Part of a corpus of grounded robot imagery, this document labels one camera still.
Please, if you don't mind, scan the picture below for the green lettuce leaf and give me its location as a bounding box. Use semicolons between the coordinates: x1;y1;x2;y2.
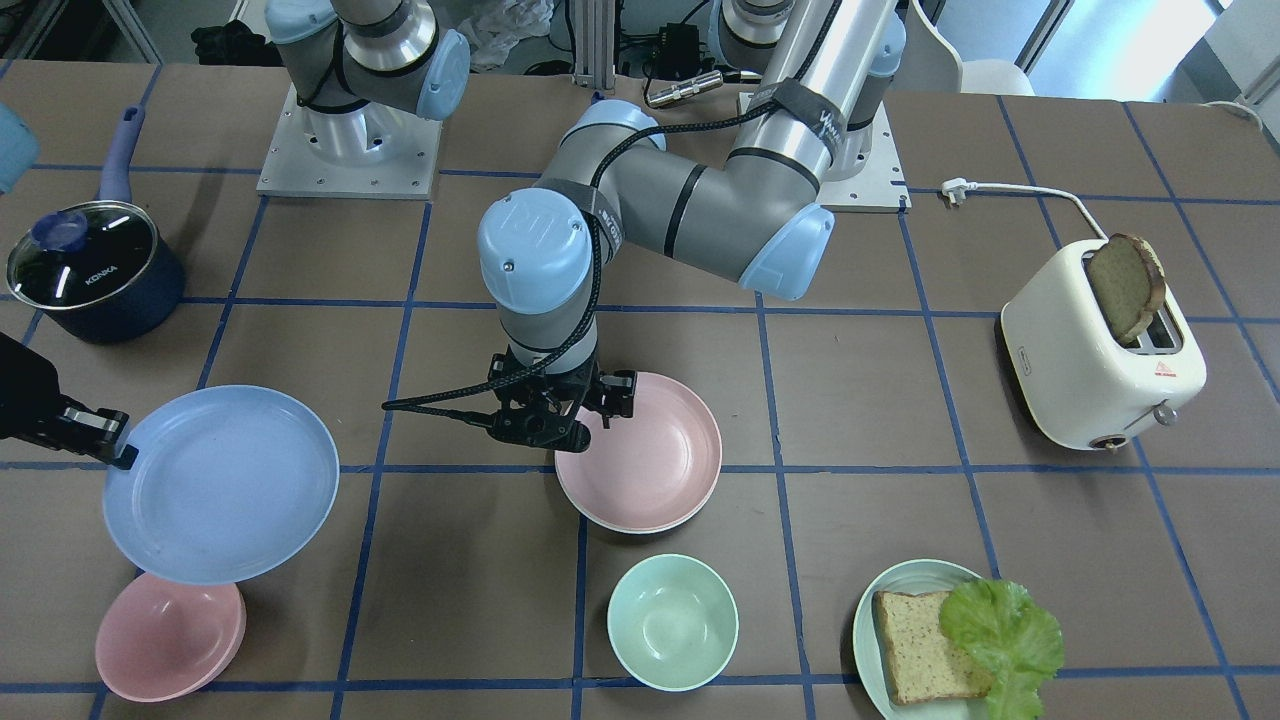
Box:
940;579;1065;719

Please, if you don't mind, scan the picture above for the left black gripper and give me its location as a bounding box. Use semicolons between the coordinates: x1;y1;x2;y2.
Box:
485;354;637;451

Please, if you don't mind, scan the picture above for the light green plate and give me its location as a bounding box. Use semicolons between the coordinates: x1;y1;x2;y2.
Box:
850;559;988;719

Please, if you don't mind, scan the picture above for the pink bowl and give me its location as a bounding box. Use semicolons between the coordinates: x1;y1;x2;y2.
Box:
95;573;247;703

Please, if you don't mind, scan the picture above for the bread slice on plate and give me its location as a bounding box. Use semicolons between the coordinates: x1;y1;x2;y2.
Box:
873;591;995;705

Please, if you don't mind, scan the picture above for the cream plate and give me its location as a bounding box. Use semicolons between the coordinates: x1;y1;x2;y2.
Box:
564;489;713;536

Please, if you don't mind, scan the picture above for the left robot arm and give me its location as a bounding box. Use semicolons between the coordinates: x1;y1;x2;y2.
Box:
466;1;906;452

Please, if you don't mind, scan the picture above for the white toaster power cable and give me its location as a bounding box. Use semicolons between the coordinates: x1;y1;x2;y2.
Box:
942;177;1111;241

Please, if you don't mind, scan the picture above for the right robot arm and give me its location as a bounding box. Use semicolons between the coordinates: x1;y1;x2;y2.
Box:
3;1;471;470

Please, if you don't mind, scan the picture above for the blue plate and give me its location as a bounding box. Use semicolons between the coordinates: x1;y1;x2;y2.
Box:
102;386;340;585

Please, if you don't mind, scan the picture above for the green bowl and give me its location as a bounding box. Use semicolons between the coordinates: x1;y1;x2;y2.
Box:
607;553;740;692

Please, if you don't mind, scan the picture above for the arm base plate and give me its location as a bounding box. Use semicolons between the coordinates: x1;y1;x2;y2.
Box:
739;90;911;213
257;87;443;201

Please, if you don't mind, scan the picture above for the pink plate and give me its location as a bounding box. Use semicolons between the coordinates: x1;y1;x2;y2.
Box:
556;372;723;497

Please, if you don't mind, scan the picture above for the cream toaster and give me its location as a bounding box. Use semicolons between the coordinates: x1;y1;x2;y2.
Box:
998;240;1207;450

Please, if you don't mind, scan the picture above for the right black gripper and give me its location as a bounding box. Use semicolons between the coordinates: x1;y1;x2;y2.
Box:
1;334;138;471

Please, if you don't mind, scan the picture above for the glass pot lid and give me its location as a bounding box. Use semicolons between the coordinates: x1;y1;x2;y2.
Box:
6;200;160;310

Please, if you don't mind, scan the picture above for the bread slice in toaster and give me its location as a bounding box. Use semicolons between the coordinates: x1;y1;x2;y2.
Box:
1085;233;1167;346

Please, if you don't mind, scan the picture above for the aluminium frame post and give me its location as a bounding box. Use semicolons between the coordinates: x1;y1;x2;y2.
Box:
564;0;617;95

